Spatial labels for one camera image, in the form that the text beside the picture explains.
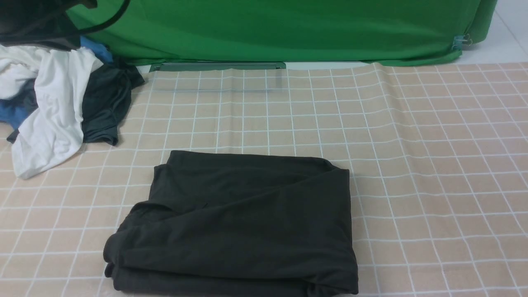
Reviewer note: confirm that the checkered beige tablecloth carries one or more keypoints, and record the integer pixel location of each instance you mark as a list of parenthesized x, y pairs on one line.
[(438, 158)]

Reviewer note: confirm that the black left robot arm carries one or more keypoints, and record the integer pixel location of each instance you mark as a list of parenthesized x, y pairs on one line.
[(40, 23)]

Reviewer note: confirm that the green backdrop cloth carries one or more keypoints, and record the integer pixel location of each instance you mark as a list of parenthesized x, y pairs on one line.
[(389, 32)]

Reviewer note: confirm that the dark teal crumpled shirt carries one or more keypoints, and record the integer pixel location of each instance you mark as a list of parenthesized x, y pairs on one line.
[(105, 104)]

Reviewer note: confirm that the blue crumpled garment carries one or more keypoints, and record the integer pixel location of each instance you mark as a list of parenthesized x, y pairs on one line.
[(97, 49)]

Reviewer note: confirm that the dark gray long-sleeve shirt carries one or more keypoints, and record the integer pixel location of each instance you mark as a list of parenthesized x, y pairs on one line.
[(238, 225)]

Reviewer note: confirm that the blue binder clip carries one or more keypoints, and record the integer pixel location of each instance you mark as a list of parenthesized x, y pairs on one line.
[(460, 42)]

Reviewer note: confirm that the white crumpled shirt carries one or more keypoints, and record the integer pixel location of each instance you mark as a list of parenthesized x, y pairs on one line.
[(52, 133)]

